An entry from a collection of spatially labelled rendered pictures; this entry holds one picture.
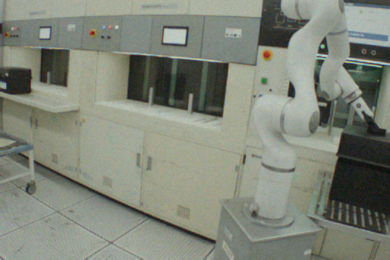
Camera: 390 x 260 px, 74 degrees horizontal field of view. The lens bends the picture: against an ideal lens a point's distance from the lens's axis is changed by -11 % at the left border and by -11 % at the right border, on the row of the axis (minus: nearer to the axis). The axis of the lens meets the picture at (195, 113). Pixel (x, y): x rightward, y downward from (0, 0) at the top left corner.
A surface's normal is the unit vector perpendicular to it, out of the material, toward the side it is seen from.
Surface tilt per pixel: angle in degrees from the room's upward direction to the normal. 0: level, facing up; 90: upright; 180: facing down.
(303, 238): 90
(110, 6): 90
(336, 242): 90
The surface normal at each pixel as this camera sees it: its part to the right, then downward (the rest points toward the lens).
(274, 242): 0.29, 0.20
